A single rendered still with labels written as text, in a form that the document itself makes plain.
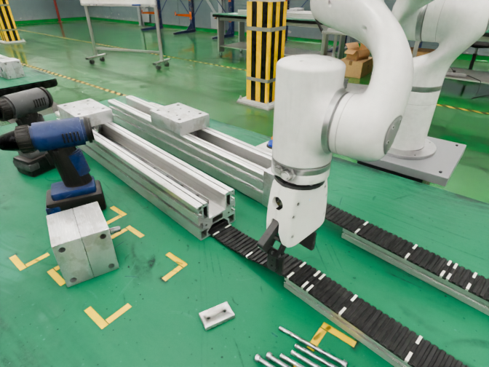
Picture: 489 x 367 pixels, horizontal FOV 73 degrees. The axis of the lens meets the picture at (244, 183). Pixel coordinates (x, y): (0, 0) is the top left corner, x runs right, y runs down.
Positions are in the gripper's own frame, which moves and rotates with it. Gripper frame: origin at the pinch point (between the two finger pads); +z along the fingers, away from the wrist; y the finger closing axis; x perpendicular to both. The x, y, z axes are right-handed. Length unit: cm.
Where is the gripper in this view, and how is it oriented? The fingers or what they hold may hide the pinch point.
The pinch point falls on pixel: (291, 253)
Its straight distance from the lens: 58.0
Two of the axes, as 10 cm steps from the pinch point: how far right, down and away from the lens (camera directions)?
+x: -7.0, -3.7, 6.1
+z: 0.0, 8.6, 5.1
